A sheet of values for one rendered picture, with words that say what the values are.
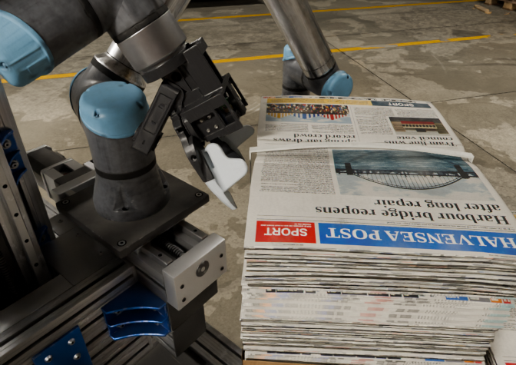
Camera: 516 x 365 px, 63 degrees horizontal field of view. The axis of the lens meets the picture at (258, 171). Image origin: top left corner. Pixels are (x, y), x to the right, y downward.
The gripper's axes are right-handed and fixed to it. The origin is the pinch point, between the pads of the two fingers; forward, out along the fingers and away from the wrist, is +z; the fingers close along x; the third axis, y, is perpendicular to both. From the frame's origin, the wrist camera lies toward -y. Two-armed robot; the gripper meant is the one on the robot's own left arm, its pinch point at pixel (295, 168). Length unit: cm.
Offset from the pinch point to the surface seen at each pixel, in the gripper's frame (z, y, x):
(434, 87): -268, -86, 120
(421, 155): 27.7, 20.5, 15.5
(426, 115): 15.6, 20.6, 19.2
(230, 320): -26, -85, -20
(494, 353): 39.8, -2.7, 26.8
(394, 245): 45, 21, 9
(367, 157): 28.4, 20.4, 8.4
